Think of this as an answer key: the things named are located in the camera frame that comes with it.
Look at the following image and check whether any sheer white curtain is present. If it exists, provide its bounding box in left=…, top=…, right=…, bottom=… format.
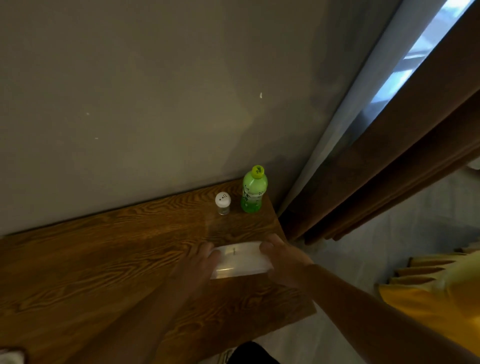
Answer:
left=277, top=0, right=449, bottom=216

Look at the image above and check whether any white-capped salt shaker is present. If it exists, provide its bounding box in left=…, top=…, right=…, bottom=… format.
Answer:
left=215, top=192, right=232, bottom=216

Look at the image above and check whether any person's left hand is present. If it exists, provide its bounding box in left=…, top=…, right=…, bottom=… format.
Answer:
left=169, top=242, right=222, bottom=293

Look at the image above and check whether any person's left forearm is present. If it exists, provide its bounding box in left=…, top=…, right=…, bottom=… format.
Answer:
left=64, top=275, right=199, bottom=364

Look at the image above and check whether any yellow shirt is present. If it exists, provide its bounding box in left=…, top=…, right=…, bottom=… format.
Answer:
left=377, top=242, right=480, bottom=357

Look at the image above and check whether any white plate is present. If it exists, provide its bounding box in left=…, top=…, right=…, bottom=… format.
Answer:
left=210, top=241, right=274, bottom=280

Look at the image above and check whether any person's right hand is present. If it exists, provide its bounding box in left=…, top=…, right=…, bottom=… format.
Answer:
left=259, top=233, right=315, bottom=289

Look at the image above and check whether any window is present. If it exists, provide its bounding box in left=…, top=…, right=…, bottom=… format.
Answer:
left=360, top=0, right=477, bottom=128

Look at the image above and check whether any person's right forearm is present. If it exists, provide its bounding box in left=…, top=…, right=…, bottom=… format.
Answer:
left=298, top=263, right=480, bottom=364

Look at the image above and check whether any green plastic bottle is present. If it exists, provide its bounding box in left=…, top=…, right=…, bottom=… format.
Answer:
left=241, top=165, right=269, bottom=214

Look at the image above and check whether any brown curtain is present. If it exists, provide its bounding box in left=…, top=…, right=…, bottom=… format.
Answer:
left=279, top=0, right=480, bottom=246

